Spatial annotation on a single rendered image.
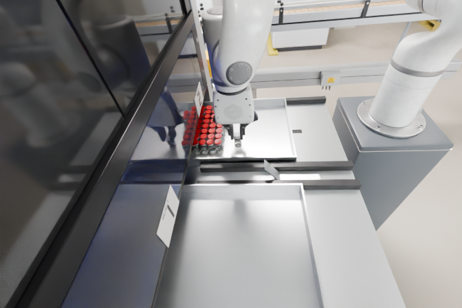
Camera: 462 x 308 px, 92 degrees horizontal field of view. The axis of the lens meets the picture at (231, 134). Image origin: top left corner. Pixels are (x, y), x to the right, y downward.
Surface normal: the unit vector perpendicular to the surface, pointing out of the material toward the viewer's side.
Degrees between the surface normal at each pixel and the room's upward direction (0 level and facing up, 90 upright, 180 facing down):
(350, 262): 0
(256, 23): 71
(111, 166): 90
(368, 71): 90
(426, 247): 0
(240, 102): 87
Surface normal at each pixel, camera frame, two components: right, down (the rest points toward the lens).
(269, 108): -0.10, -0.70
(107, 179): 0.99, -0.03
